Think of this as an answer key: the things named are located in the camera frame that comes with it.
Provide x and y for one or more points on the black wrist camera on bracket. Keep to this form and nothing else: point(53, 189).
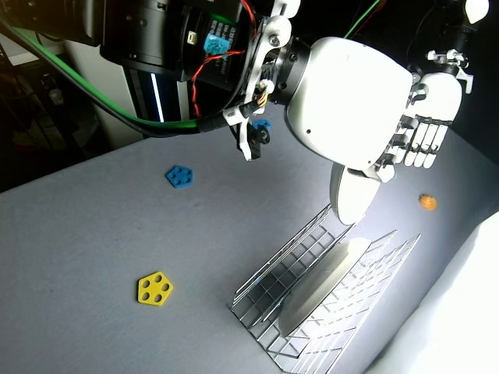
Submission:
point(257, 144)

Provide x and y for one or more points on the white robot column blue strip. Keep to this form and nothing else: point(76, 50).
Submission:
point(113, 89)

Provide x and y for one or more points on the blue pentagon block with holes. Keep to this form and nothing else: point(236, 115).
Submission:
point(180, 177)

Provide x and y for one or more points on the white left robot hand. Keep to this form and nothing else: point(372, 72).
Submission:
point(440, 97)

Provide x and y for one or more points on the orange swirl cookie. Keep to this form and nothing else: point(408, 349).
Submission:
point(427, 202)

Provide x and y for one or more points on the yellow pentagon block with holes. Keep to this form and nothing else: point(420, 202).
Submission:
point(154, 289)

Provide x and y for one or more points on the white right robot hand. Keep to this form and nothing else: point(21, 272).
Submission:
point(347, 101)

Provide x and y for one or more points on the white plate dark rim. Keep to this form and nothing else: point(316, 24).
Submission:
point(356, 198)
point(327, 280)

